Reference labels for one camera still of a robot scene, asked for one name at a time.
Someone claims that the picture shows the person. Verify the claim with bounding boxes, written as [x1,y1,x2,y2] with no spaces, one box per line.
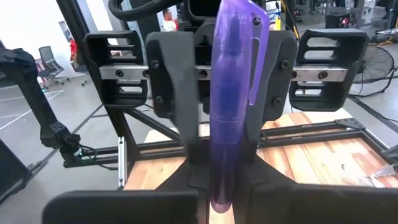
[161,8,180,32]

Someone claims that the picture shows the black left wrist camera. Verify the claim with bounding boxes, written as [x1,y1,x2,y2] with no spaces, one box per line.
[185,0,225,19]

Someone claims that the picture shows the black desk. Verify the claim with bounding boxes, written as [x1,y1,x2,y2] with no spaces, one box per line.
[0,138,34,205]

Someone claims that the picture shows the black floor fan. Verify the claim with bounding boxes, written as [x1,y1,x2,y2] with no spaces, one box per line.
[350,44,398,98]

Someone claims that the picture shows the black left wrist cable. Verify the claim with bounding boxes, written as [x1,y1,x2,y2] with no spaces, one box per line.
[107,0,187,22]

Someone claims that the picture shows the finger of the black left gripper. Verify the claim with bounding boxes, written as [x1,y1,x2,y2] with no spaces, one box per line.
[145,30,200,147]
[245,30,299,150]

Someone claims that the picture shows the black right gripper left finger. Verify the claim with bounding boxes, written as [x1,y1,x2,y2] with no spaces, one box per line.
[42,144,211,224]

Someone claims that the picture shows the crumpled clear plastic wrapper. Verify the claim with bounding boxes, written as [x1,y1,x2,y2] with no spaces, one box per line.
[368,163,398,189]

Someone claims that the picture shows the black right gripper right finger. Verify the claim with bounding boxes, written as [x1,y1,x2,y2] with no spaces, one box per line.
[233,147,398,224]

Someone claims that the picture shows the translucent purple marker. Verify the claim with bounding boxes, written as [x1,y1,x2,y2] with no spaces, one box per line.
[208,0,271,215]

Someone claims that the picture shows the silver aluminium bracket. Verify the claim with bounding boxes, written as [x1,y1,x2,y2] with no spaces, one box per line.
[117,136,126,188]

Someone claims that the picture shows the grey office chair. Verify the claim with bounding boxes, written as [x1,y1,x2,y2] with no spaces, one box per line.
[37,45,71,91]

